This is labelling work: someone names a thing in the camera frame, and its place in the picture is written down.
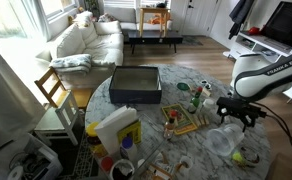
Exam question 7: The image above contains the white bottle blue cap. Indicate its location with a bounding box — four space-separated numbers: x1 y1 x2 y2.
120 136 137 164

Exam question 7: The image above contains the white small chair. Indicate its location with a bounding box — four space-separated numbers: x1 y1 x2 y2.
34 91 83 146

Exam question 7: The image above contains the black coffee table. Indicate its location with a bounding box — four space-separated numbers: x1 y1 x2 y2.
128 30 183 52

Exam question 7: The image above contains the white paper bag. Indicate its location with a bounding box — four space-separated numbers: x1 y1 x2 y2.
94 106 137 154

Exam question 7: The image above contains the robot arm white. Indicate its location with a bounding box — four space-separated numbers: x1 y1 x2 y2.
216 54 292 127

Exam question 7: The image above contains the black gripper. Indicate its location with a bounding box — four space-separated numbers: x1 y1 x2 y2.
216 97 267 127

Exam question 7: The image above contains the grey patterned blanket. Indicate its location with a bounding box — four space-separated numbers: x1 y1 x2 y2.
49 54 91 73

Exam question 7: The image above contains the dark blue cardboard box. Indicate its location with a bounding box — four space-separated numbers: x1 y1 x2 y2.
109 66 162 104

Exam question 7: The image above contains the wooden stool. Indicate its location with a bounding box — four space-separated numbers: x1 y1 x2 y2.
139 7 170 36

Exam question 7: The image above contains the television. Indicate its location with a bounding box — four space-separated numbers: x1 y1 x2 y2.
261 1 292 46

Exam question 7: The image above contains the transparent plastic bucket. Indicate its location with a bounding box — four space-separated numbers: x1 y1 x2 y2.
204 123 244 156

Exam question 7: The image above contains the green round lid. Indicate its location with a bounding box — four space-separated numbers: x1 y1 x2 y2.
177 82 190 91

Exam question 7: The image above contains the yellow green card box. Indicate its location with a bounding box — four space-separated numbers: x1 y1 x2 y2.
162 104 197 135

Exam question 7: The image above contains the wooden chair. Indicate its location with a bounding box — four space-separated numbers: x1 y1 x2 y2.
34 68 93 109

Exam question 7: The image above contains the transparent plastic box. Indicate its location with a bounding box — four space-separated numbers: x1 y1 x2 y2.
95 114 165 180

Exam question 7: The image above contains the white sofa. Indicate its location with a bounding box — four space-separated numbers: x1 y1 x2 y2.
36 20 125 89

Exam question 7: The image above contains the hot sauce bottle red cap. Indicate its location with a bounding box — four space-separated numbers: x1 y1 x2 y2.
164 110 177 139

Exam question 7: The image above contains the green bottle red cap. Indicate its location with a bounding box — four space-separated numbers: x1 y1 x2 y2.
188 87 203 114

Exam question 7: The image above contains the floral cushion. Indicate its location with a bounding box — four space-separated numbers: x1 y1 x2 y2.
73 11 93 27

